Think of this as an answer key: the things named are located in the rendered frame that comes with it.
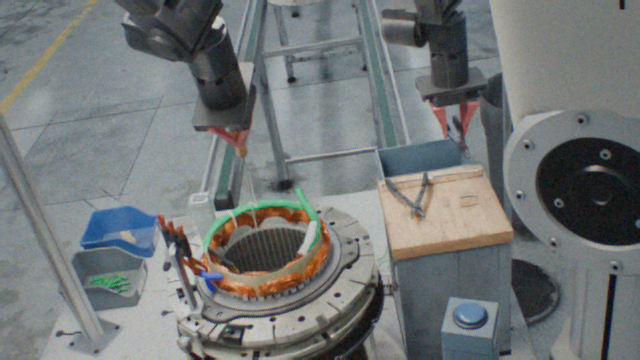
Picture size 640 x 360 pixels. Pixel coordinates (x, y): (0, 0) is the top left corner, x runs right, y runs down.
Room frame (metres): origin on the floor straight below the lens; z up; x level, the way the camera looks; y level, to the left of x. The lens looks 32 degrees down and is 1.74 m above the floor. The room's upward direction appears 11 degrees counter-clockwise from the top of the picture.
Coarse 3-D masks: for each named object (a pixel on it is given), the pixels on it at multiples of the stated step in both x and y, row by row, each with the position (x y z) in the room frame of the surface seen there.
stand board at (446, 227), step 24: (456, 168) 1.00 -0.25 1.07; (408, 192) 0.96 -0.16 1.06; (432, 192) 0.94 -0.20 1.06; (456, 192) 0.93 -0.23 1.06; (480, 192) 0.92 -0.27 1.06; (384, 216) 0.92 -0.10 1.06; (408, 216) 0.89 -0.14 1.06; (432, 216) 0.88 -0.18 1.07; (456, 216) 0.87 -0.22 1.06; (480, 216) 0.85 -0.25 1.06; (504, 216) 0.84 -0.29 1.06; (408, 240) 0.83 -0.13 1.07; (432, 240) 0.82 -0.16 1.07; (456, 240) 0.81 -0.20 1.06; (480, 240) 0.81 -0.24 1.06; (504, 240) 0.81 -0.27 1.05
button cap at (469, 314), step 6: (462, 306) 0.69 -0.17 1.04; (468, 306) 0.68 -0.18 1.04; (474, 306) 0.68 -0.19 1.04; (480, 306) 0.68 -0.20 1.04; (456, 312) 0.68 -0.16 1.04; (462, 312) 0.67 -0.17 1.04; (468, 312) 0.67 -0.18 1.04; (474, 312) 0.67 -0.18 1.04; (480, 312) 0.67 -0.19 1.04; (456, 318) 0.67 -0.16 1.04; (462, 318) 0.66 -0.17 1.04; (468, 318) 0.66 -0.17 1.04; (474, 318) 0.66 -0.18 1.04; (480, 318) 0.66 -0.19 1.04; (468, 324) 0.66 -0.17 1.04; (474, 324) 0.65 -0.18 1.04
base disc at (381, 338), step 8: (376, 328) 0.91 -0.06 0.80; (376, 336) 0.89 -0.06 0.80; (384, 336) 0.89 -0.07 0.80; (376, 344) 0.87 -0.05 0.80; (384, 344) 0.87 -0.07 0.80; (392, 344) 0.87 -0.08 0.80; (376, 352) 0.85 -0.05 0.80; (384, 352) 0.85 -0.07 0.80; (392, 352) 0.85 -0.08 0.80; (400, 352) 0.84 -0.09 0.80
